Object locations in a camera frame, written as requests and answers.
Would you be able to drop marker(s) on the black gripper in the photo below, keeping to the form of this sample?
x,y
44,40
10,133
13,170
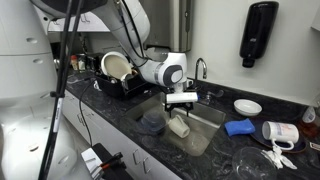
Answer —
x,y
180,106

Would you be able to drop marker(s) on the plain white cup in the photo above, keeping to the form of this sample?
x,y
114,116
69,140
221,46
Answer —
x,y
179,127

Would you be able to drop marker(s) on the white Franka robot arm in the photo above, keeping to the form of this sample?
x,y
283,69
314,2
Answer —
x,y
20,66

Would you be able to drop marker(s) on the stainless steel sink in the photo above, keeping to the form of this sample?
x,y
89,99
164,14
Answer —
x,y
200,133

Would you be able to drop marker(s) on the blue ceramic bowl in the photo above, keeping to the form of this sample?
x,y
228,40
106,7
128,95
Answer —
x,y
151,129

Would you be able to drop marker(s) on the chrome faucet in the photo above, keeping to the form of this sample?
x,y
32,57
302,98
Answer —
x,y
196,66

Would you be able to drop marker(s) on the blue sponge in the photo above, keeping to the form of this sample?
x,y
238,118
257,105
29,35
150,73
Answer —
x,y
239,127

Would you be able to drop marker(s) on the small white bowl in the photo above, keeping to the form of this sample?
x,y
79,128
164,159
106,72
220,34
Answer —
x,y
247,107

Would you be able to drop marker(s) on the white counter cabinet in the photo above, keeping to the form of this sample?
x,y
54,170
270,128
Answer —
x,y
110,133

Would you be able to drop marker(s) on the black dish rack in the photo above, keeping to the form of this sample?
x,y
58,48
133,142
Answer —
x,y
110,88

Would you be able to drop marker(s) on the black orange bar clamp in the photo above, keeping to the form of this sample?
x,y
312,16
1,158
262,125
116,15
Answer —
x,y
111,160

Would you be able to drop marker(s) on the steel paper towel dispenser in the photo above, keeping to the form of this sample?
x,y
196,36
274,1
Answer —
x,y
176,26

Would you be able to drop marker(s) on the clear glass bowl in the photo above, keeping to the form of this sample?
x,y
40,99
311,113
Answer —
x,y
250,165

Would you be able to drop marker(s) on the white printed mug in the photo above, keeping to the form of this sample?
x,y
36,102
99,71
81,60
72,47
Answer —
x,y
281,131

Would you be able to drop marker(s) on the small clear jar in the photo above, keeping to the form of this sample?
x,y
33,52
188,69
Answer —
x,y
82,64

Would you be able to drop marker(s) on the crumpled white paper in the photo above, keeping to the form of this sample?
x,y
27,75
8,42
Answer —
x,y
278,158

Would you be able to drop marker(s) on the black soap dispenser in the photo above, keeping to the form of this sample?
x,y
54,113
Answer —
x,y
258,30

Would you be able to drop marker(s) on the red capped bottle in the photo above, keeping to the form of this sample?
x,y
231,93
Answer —
x,y
74,62

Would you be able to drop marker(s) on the dark blue plate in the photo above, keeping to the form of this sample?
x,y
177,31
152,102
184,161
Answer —
x,y
300,146

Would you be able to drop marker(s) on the clear soap bottle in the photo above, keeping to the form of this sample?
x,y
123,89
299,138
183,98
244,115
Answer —
x,y
309,115

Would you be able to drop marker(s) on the white wall cabinet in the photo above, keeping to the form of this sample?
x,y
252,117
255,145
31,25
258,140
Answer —
x,y
96,25

